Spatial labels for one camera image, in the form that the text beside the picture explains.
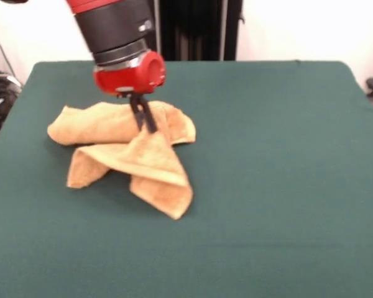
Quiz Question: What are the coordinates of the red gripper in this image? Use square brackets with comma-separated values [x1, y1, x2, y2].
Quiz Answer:
[93, 50, 167, 134]

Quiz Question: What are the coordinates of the orange terry towel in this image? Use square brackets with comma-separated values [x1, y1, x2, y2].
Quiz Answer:
[47, 99, 196, 220]

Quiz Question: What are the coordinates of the dark green table cloth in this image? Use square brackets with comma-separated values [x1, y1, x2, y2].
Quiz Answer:
[0, 60, 373, 298]

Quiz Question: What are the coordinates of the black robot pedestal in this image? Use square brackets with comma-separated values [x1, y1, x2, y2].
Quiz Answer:
[152, 0, 246, 61]

